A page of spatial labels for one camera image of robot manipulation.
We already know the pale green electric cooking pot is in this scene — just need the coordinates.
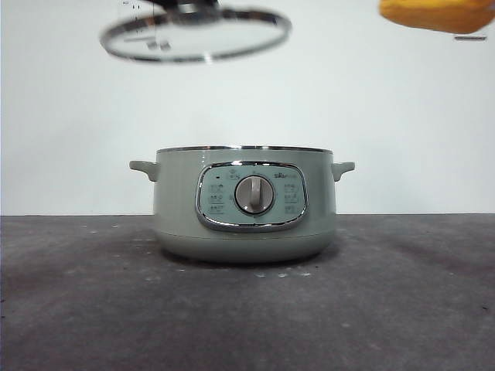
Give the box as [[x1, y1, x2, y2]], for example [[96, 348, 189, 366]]
[[128, 145, 356, 265]]

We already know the yellow corn cob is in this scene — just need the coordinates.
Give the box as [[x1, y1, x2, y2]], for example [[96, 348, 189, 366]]
[[378, 0, 490, 35]]

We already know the glass lid with green knob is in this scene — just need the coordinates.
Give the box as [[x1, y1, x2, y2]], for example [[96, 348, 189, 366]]
[[99, 0, 293, 65]]

